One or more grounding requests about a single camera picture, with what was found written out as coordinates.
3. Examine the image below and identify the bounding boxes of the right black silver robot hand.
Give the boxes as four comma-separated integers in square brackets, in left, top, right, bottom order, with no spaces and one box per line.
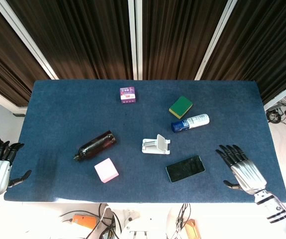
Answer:
[215,144,268,195]

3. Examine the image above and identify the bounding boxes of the white frame post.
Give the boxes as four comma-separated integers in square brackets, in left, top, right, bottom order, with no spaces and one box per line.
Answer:
[127,0,144,81]
[194,0,238,81]
[0,0,60,80]

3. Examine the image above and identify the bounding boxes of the wooden block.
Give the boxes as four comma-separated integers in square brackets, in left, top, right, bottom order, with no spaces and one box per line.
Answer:
[184,218,198,239]

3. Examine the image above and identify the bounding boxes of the white folding phone stand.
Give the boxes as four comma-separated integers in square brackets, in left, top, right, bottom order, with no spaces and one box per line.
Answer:
[141,134,171,155]

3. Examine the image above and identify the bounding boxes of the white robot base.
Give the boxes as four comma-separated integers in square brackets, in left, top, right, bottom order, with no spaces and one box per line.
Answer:
[119,216,169,239]

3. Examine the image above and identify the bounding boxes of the blue table cloth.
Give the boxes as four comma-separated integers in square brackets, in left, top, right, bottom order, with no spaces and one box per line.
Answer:
[3,79,286,204]

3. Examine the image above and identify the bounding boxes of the white frame rail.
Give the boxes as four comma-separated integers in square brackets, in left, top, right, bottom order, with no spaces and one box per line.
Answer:
[0,82,29,116]
[263,77,286,112]

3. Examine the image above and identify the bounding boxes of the brown plastic bottle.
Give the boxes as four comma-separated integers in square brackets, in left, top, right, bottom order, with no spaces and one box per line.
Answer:
[73,130,117,162]

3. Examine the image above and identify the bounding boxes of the pink cube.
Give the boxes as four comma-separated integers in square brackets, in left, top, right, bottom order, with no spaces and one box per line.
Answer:
[94,157,120,184]

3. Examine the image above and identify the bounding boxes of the black smartphone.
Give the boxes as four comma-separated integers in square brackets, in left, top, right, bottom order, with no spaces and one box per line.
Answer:
[165,155,206,184]

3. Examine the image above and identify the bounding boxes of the small purple box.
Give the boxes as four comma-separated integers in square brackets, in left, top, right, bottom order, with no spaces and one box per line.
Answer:
[119,86,137,104]

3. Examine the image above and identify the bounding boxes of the white cable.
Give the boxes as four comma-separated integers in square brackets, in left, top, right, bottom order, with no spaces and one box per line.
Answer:
[83,204,110,239]

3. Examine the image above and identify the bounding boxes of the orange plastic block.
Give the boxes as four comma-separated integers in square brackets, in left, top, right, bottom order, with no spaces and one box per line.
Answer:
[72,214,99,230]

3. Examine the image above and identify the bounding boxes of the black floor cables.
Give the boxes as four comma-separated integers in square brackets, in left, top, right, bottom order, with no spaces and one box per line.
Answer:
[266,98,286,150]

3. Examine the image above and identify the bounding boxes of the white bottle with blue cap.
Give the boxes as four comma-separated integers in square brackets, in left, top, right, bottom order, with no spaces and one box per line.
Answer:
[170,114,210,133]

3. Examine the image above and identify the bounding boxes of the green yellow sponge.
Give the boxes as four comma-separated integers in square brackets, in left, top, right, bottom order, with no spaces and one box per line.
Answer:
[169,96,193,120]

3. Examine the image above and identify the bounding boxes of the black cable bundle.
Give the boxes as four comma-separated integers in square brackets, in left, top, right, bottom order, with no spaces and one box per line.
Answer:
[169,203,192,239]

